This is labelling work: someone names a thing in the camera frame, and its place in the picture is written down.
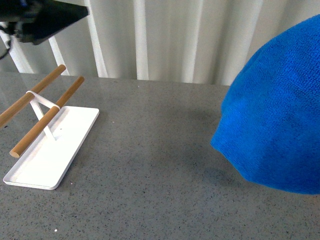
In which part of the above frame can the white rack base tray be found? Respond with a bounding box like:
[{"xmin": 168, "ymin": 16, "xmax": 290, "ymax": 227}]
[{"xmin": 3, "ymin": 106, "xmax": 100, "ymax": 190}]

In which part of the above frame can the left wooden rack rod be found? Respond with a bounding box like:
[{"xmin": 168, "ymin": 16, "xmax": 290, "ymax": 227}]
[{"xmin": 0, "ymin": 64, "xmax": 66, "ymax": 128}]

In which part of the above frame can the white curtain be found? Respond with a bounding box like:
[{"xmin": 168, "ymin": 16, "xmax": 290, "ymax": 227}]
[{"xmin": 0, "ymin": 0, "xmax": 320, "ymax": 85}]

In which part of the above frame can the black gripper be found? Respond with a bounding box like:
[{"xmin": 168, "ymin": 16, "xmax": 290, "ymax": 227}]
[{"xmin": 0, "ymin": 0, "xmax": 89, "ymax": 45}]

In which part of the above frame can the right wooden rack rod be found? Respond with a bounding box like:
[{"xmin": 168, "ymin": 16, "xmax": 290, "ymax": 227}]
[{"xmin": 9, "ymin": 76, "xmax": 85, "ymax": 158}]

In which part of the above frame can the blue microfiber cloth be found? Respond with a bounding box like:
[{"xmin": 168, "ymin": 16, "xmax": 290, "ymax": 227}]
[{"xmin": 211, "ymin": 15, "xmax": 320, "ymax": 195}]

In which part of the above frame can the wooden rack rod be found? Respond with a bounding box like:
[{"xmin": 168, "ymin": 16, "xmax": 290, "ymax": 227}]
[
  {"xmin": 9, "ymin": 76, "xmax": 85, "ymax": 158},
  {"xmin": 0, "ymin": 64, "xmax": 66, "ymax": 128}
]

